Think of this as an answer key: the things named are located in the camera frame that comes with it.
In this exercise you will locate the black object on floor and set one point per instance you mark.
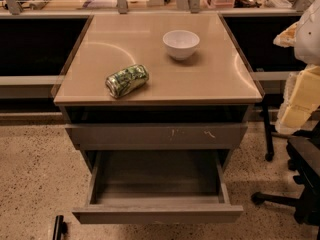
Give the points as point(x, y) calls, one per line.
point(60, 228)

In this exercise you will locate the grey drawer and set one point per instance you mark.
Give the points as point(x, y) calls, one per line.
point(156, 136)
point(157, 187)

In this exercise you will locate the black office chair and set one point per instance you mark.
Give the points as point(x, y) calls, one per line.
point(303, 149)

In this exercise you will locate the grey top drawer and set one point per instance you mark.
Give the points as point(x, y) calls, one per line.
point(156, 136)

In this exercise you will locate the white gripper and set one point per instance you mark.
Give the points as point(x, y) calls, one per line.
point(309, 39)

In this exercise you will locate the crushed green soda can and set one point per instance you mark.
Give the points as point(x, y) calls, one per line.
point(127, 80)

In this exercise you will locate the black chair leg with caster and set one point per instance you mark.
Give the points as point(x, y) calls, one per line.
point(275, 100)

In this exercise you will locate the white ceramic bowl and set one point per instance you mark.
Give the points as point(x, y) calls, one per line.
point(180, 44)

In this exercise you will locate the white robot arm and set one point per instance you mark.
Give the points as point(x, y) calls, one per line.
point(307, 45)

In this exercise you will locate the grey drawer cabinet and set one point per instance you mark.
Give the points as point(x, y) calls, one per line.
point(214, 85)

